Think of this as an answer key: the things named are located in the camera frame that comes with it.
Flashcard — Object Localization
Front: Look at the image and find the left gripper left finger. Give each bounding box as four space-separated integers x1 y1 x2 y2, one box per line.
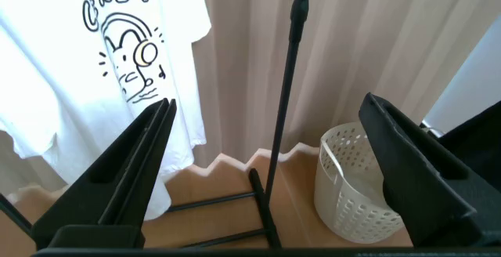
31 98 178 250

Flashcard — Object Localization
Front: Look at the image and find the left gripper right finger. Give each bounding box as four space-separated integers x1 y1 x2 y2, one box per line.
358 92 501 247

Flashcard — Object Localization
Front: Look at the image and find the white t-shirt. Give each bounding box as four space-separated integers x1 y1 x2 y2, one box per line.
0 0 212 222

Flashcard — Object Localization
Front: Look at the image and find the white laundry basket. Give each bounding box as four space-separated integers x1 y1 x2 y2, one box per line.
313 121 405 245

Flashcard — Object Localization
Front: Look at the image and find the black clothes rack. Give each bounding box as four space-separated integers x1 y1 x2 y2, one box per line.
0 0 313 249

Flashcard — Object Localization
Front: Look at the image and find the beige curtain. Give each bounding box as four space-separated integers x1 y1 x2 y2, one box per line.
0 0 501 197

